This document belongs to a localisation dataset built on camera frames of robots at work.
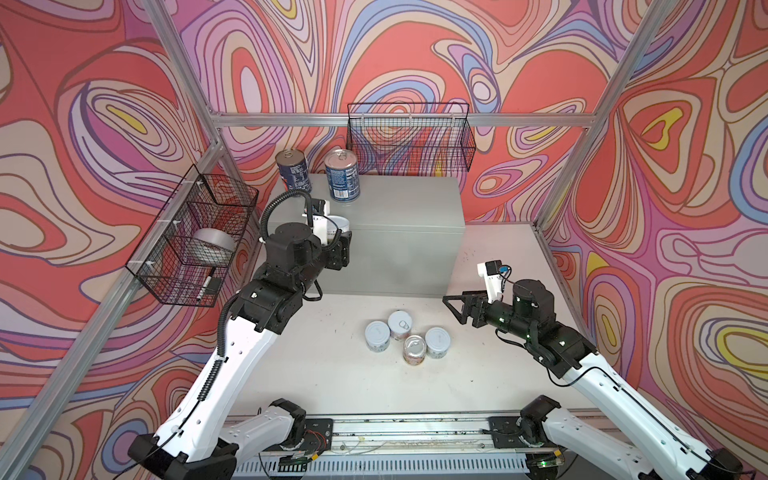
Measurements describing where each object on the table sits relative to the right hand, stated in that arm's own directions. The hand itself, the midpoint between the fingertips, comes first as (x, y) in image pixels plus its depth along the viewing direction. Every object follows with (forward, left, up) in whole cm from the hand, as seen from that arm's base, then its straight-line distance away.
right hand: (455, 303), depth 72 cm
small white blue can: (-2, +3, -17) cm, 18 cm away
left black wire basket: (+7, +68, +12) cm, 69 cm away
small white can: (0, +20, -17) cm, 26 cm away
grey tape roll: (+12, +59, +11) cm, 61 cm away
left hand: (+10, +27, +17) cm, 34 cm away
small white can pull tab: (+3, +13, -16) cm, 21 cm away
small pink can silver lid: (-4, +9, -18) cm, 21 cm away
